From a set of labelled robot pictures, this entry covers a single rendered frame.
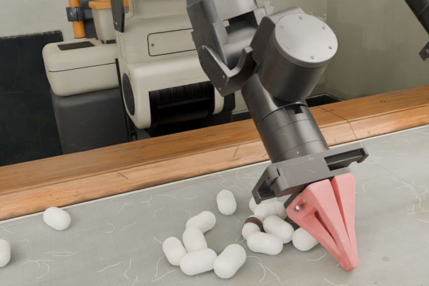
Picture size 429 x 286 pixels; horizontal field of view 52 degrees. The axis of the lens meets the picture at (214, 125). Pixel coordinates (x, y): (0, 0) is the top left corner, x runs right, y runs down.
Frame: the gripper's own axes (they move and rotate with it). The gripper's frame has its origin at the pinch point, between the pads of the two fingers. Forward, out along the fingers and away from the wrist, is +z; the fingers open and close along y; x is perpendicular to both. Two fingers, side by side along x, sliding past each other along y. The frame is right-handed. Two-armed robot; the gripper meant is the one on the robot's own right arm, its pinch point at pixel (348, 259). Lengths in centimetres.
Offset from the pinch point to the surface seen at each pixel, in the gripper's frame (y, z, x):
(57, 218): -23.6, -14.6, 11.7
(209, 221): -8.9, -8.6, 7.1
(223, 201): -6.4, -10.7, 8.4
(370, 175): 13.6, -9.6, 10.0
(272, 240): -4.9, -4.0, 2.7
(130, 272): -17.8, -5.7, 6.5
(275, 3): 111, -167, 143
